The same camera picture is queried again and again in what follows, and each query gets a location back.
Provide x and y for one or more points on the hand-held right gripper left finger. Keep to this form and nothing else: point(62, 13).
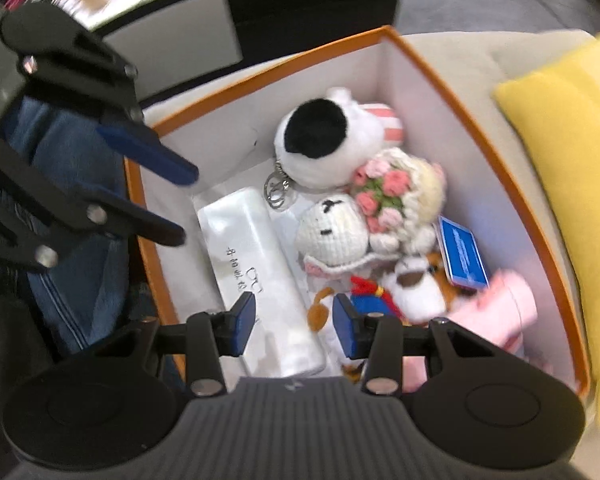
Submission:
point(245, 322)

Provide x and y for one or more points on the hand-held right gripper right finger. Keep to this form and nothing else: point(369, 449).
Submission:
point(345, 327)

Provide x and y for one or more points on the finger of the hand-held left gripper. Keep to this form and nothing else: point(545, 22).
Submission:
point(145, 222)
point(150, 152)

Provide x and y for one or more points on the white long box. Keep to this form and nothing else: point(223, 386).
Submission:
point(260, 260)

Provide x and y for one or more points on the red panda plush toy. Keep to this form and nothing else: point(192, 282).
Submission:
point(420, 290)

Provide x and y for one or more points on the blue paper tag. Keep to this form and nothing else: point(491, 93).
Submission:
point(462, 252)

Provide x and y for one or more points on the pink cloth bag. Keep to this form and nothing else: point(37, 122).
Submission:
point(505, 305)

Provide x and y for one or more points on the orange storage box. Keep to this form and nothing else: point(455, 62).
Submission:
point(430, 125)

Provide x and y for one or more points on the white crochet flower doll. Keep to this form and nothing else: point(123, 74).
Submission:
point(330, 230)

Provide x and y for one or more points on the person's blue jeans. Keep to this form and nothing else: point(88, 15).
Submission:
point(70, 290)

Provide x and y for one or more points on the black and white plush toy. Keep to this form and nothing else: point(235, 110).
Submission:
point(325, 160)

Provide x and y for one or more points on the yellow pillow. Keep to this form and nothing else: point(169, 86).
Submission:
point(580, 160)

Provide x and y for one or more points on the beige sofa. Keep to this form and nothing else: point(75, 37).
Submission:
point(480, 60)

